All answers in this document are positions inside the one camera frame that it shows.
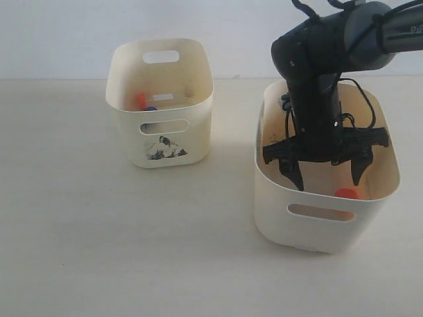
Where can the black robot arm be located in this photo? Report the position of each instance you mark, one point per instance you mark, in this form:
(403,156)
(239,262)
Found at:
(312,58)

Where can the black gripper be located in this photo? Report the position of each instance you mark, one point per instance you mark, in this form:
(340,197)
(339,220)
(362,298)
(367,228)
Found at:
(323,132)

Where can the orange-capped tube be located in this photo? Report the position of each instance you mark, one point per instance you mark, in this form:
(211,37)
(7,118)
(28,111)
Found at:
(160,101)
(348,193)

